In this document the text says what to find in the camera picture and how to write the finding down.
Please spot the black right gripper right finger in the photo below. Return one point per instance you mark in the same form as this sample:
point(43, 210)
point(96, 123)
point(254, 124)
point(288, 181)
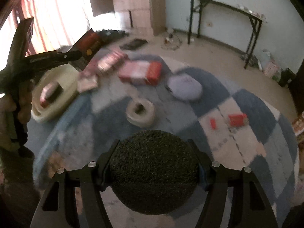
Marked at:
point(250, 206)

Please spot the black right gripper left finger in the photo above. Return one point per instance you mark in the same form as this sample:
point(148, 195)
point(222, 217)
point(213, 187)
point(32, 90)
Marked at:
point(74, 193)

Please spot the red white small box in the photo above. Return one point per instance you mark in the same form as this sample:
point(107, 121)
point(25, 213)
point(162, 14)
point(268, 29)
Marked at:
point(50, 93)

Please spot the dark round pad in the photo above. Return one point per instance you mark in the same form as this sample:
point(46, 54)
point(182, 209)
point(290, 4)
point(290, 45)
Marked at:
point(153, 172)

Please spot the purple smiley plush toy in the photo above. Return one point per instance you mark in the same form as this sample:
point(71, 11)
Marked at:
point(184, 87)

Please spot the dark red box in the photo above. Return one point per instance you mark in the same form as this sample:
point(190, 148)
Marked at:
point(89, 44)

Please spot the person's left hand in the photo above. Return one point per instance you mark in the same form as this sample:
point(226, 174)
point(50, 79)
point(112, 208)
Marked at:
point(24, 115)

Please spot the cream oval basket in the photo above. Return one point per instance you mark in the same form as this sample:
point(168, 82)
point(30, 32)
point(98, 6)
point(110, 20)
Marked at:
point(67, 77)

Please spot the red pink curtain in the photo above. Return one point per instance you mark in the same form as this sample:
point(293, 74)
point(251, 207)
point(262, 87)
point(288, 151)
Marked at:
point(57, 23)

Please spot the red white upright box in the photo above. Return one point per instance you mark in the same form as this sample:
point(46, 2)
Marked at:
point(111, 62)

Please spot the black open suitcase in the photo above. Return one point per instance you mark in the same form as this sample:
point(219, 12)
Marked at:
point(109, 36)

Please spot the blue checkered blanket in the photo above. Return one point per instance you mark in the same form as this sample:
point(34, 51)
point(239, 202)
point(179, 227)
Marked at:
point(96, 119)

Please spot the black foam tray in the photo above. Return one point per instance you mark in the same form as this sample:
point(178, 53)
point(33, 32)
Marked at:
point(134, 44)

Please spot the white tape roll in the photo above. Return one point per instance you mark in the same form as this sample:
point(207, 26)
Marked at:
point(141, 113)

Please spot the large red white box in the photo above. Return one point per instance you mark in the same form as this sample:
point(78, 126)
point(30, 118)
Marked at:
point(140, 72)

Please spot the wooden wardrobe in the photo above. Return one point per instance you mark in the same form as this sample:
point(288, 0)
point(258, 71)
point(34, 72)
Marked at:
point(141, 17)

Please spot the pink bag on floor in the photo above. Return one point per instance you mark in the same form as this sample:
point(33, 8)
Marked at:
point(271, 69)

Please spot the black folding table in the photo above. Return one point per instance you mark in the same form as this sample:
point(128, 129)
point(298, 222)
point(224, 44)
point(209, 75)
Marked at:
point(235, 26)

